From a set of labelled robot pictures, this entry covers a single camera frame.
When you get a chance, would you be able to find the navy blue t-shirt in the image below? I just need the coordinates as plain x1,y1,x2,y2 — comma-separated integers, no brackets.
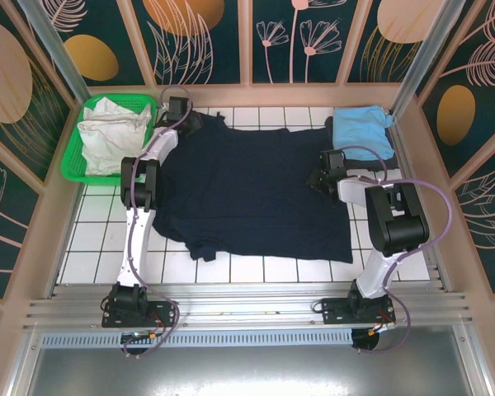
151,111,354,264

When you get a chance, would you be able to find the white t-shirt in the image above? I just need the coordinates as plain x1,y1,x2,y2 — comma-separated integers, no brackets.
76,97,153,177

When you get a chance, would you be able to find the green plastic basket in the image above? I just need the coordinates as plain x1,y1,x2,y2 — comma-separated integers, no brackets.
60,94,158,187

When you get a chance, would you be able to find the light blue folded t-shirt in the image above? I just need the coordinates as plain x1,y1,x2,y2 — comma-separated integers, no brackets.
332,105,396,162

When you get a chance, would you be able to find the dark grey folded t-shirt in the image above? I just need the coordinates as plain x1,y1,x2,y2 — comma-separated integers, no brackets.
324,115,399,172

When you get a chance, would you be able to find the grey metal sheet panel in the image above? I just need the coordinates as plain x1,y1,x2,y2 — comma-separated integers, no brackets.
7,325,495,396

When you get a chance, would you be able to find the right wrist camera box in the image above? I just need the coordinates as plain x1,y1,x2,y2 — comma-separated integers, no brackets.
319,148,348,172

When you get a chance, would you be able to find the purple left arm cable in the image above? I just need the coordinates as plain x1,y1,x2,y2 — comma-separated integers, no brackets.
121,84,193,360

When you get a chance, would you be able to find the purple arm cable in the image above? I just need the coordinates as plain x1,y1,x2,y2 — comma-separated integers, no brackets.
121,84,193,360
342,144,455,356

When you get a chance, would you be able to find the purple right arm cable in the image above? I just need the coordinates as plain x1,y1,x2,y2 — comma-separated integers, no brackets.
342,144,455,356

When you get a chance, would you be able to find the aluminium frame post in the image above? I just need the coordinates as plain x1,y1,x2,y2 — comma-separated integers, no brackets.
16,0,105,127
389,0,459,120

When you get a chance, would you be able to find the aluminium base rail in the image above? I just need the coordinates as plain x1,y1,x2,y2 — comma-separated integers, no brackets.
22,282,478,331

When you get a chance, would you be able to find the small wire connector bundle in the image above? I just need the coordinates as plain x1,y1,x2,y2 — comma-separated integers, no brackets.
369,313,398,333
121,319,168,344

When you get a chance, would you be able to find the grey slotted cable duct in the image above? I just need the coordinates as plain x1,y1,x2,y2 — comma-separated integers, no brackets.
40,328,354,347

